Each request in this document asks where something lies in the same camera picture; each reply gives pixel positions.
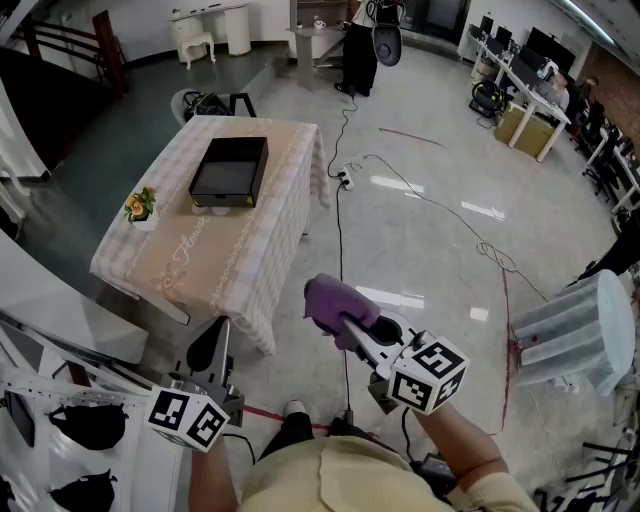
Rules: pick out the black bag with yellow trim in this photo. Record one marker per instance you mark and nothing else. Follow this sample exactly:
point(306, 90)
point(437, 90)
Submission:
point(487, 95)

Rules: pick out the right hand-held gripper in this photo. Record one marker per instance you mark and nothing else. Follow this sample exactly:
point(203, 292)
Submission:
point(430, 375)

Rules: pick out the dark wooden staircase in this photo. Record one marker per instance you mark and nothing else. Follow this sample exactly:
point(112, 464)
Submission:
point(45, 100)

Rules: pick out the person's black trousers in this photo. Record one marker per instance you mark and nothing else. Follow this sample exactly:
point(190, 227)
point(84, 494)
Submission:
point(295, 435)

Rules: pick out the black handbag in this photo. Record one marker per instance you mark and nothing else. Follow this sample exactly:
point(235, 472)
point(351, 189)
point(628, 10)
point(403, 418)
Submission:
point(205, 107)

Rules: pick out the grey chair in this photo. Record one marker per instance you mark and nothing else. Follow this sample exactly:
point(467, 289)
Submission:
point(175, 107)

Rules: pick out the person's left forearm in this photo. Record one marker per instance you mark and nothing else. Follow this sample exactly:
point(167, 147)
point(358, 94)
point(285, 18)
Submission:
point(212, 480)

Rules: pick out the person's white shoe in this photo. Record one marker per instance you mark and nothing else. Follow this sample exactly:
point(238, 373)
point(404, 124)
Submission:
point(294, 407)

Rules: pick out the black tray box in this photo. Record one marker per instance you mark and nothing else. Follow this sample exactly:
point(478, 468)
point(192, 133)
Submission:
point(225, 172)

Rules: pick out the person's cream knit top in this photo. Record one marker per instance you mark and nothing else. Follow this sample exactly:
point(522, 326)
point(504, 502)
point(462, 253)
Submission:
point(340, 480)

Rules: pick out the grey desk with shelf unit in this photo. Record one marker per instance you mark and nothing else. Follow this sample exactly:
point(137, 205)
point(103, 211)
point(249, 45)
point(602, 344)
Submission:
point(307, 50)

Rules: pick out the person's right forearm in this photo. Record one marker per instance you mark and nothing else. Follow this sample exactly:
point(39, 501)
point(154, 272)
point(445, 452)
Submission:
point(455, 440)

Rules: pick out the potted orange flowers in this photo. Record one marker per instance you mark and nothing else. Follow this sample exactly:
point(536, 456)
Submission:
point(141, 205)

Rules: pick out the row of black office chairs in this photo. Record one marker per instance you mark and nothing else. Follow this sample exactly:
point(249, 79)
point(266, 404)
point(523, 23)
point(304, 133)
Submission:
point(600, 175)

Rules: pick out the white ornate dressing table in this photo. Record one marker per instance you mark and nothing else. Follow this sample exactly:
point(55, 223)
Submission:
point(235, 30)

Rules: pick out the white power strip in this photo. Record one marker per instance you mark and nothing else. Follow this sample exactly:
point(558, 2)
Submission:
point(346, 180)

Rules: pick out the cardboard box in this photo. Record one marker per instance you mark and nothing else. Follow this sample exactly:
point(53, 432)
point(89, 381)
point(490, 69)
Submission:
point(535, 135)

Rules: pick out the white cup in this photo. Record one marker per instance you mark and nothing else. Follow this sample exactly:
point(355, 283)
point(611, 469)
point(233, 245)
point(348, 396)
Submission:
point(319, 23)

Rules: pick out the row of black monitors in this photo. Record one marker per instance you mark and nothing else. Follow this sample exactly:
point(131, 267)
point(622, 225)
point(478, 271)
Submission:
point(542, 45)

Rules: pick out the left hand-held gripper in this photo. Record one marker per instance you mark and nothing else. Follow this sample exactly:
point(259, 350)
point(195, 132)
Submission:
point(185, 415)

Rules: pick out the group of black bags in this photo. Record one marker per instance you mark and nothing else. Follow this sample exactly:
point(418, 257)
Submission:
point(90, 427)

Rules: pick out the table with checked beige tablecloth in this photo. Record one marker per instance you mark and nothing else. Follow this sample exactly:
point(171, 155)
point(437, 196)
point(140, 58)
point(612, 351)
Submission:
point(235, 250)

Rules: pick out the purple cloth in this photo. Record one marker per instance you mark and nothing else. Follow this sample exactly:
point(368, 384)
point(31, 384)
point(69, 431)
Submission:
point(335, 300)

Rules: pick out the white metal shelf rack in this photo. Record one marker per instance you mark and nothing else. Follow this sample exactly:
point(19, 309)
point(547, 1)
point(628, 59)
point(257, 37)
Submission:
point(60, 387)

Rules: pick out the long white office desk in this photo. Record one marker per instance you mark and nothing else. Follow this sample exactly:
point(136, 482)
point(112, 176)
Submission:
point(537, 97)

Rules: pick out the white pleated round stand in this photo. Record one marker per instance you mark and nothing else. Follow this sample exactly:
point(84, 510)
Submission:
point(575, 330)

